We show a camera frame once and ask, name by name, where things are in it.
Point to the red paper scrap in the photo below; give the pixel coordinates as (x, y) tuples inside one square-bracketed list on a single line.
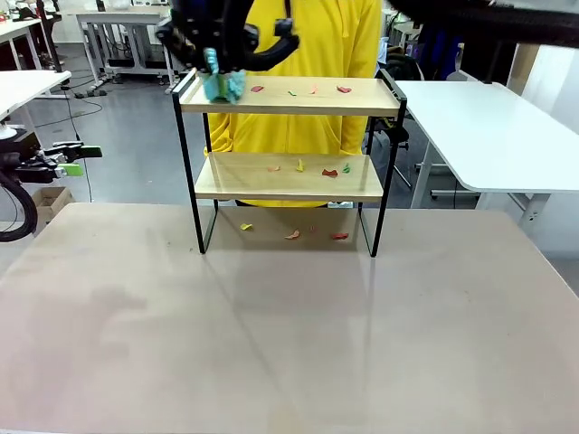
[(340, 235), (344, 89), (329, 172), (256, 89)]

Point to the yellow paper scrap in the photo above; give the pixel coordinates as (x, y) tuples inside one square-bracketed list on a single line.
[(246, 227), (300, 166)]

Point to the brown cardboard box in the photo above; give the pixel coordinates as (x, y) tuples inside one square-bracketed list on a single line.
[(50, 201)]

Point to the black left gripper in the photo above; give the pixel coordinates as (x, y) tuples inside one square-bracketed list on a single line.
[(36, 174)]

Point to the teal microfibre duster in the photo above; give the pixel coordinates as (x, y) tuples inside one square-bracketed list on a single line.
[(230, 86)]

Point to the brown cardboard panel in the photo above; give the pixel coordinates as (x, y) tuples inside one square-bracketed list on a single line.
[(522, 68)]

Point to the large white desk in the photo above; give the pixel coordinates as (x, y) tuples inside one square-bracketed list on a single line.
[(488, 131)]

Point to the two-tier wood black-frame shelf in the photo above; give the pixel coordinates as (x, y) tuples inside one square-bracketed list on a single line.
[(289, 108)]

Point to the white-framed workbench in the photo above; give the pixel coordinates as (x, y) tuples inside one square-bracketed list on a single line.
[(122, 18)]

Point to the black office chair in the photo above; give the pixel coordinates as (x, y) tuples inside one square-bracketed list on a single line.
[(398, 135)]

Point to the person in yellow hoodie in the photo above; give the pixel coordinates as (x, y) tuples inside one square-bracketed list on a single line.
[(316, 45)]

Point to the white rounded desk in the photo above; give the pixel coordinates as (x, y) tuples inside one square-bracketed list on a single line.
[(22, 86)]

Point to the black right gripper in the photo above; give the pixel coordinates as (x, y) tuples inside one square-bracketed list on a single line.
[(199, 22)]

